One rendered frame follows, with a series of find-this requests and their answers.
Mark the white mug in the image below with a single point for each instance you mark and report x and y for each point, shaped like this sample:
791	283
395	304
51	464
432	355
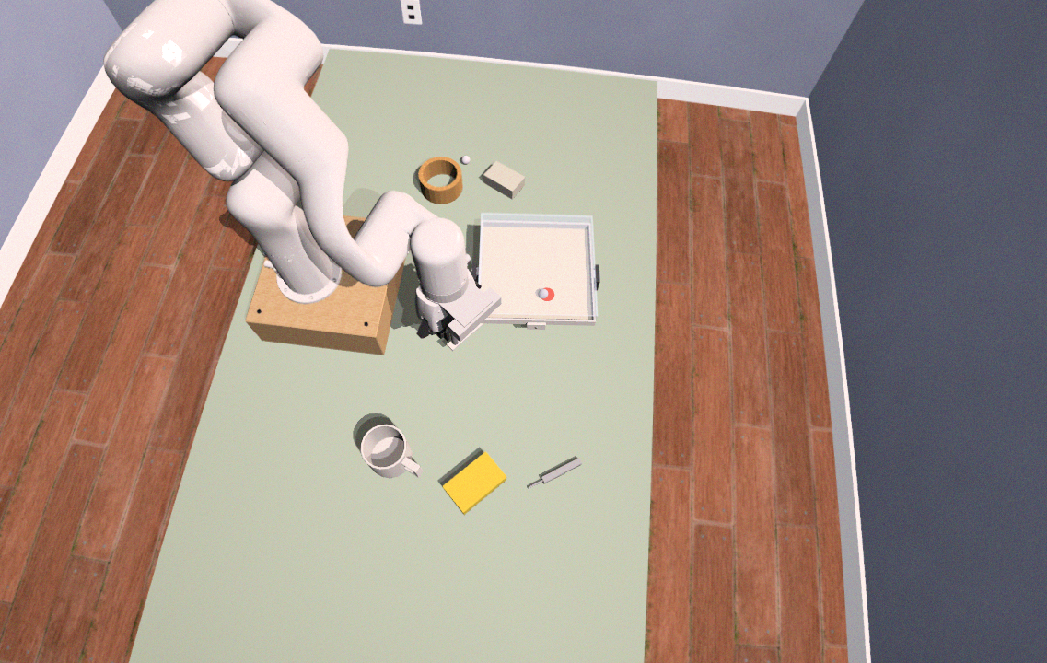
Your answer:
382	445

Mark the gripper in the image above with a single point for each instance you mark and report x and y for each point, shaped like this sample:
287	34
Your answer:
434	318

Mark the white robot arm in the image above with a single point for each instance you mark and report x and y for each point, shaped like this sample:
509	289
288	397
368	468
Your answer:
260	86

